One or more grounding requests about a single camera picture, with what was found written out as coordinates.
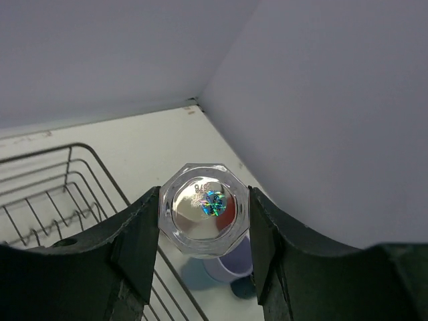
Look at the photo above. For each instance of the lavender cup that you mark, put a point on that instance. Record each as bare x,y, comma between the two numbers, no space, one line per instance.
232,266

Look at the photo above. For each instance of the clear glass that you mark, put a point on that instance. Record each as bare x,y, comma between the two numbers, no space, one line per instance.
204,210

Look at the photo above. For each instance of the wire dish rack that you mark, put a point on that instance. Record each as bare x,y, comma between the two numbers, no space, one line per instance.
55,193

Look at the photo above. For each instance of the light blue cup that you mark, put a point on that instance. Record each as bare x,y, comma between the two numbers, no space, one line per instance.
196,278

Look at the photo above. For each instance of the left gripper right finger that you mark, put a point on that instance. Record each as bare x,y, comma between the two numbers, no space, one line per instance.
300,274

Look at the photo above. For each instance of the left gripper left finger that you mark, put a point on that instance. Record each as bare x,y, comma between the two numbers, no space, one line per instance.
102,273

